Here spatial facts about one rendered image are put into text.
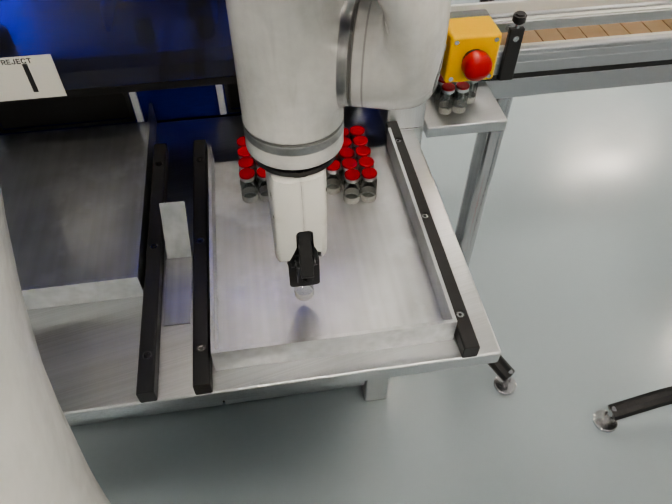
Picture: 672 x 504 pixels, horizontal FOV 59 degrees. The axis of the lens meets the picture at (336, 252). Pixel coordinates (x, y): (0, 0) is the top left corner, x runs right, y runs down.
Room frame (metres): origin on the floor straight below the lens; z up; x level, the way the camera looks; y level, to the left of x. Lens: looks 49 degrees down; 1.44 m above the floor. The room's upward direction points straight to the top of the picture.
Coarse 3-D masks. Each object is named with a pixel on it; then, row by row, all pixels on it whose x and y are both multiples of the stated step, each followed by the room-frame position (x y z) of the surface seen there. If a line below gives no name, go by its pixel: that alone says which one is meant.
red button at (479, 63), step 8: (472, 56) 0.72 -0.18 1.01; (480, 56) 0.72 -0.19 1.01; (488, 56) 0.72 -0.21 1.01; (464, 64) 0.72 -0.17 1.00; (472, 64) 0.71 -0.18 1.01; (480, 64) 0.71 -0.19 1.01; (488, 64) 0.71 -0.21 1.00; (464, 72) 0.72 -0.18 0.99; (472, 72) 0.71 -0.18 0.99; (480, 72) 0.71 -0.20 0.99; (488, 72) 0.72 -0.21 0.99; (472, 80) 0.71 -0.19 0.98
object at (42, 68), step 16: (0, 64) 0.65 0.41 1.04; (16, 64) 0.65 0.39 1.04; (32, 64) 0.66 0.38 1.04; (48, 64) 0.66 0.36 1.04; (0, 80) 0.65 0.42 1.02; (16, 80) 0.65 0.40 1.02; (48, 80) 0.66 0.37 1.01; (0, 96) 0.65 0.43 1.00; (16, 96) 0.65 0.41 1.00; (32, 96) 0.65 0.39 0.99; (48, 96) 0.66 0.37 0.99
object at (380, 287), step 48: (240, 192) 0.59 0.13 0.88; (384, 192) 0.59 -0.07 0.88; (240, 240) 0.50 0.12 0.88; (336, 240) 0.50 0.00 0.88; (384, 240) 0.50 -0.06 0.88; (240, 288) 0.43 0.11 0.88; (288, 288) 0.43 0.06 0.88; (336, 288) 0.43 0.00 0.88; (384, 288) 0.43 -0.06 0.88; (432, 288) 0.43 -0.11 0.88; (240, 336) 0.36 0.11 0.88; (288, 336) 0.36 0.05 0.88; (336, 336) 0.34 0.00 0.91; (384, 336) 0.35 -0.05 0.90; (432, 336) 0.35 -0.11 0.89
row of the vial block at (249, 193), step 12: (336, 168) 0.59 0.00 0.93; (348, 168) 0.59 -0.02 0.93; (360, 168) 0.60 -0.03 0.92; (240, 180) 0.58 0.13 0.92; (252, 180) 0.57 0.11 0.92; (264, 180) 0.57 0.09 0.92; (336, 180) 0.59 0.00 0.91; (360, 180) 0.60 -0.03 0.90; (252, 192) 0.57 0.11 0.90; (264, 192) 0.57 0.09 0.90; (336, 192) 0.59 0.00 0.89
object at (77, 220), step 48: (0, 144) 0.70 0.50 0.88; (48, 144) 0.70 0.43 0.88; (96, 144) 0.70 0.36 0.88; (144, 144) 0.70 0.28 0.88; (48, 192) 0.59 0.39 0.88; (96, 192) 0.59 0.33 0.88; (144, 192) 0.56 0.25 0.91; (48, 240) 0.50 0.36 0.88; (96, 240) 0.50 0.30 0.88; (144, 240) 0.49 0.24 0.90; (48, 288) 0.40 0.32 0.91; (96, 288) 0.41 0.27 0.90
